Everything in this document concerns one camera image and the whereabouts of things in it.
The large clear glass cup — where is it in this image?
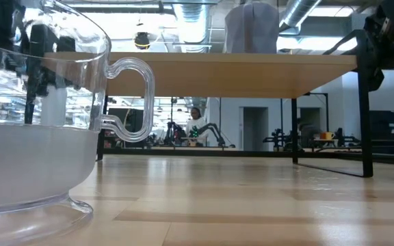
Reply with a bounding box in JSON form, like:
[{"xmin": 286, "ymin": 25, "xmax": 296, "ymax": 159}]
[{"xmin": 0, "ymin": 0, "xmax": 156, "ymax": 246}]

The black storage cabinet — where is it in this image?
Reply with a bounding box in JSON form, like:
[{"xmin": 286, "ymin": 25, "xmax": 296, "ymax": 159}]
[{"xmin": 369, "ymin": 109, "xmax": 394, "ymax": 155}]

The black table edge rail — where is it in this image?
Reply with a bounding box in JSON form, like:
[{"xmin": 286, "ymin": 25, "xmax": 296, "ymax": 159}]
[{"xmin": 103, "ymin": 146, "xmax": 394, "ymax": 167}]

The silver ceiling air duct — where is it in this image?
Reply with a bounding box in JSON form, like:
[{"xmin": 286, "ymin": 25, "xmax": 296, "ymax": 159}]
[{"xmin": 278, "ymin": 0, "xmax": 323, "ymax": 33}]

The grey plastic cup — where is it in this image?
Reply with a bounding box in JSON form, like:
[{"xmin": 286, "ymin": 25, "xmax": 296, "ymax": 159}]
[{"xmin": 224, "ymin": 2, "xmax": 280, "ymax": 55}]

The person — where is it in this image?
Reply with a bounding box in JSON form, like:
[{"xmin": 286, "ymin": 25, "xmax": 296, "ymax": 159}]
[{"xmin": 185, "ymin": 107, "xmax": 208, "ymax": 147}]

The white round column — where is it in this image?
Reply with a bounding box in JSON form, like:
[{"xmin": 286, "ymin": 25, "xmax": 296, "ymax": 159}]
[{"xmin": 40, "ymin": 85, "xmax": 68, "ymax": 126}]

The black computer monitor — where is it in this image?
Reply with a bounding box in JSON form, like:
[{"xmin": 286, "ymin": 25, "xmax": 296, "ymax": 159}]
[{"xmin": 107, "ymin": 107, "xmax": 145, "ymax": 135}]

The black ceiling dome camera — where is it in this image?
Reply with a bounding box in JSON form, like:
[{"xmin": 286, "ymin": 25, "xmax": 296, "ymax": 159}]
[{"xmin": 134, "ymin": 31, "xmax": 151, "ymax": 51}]

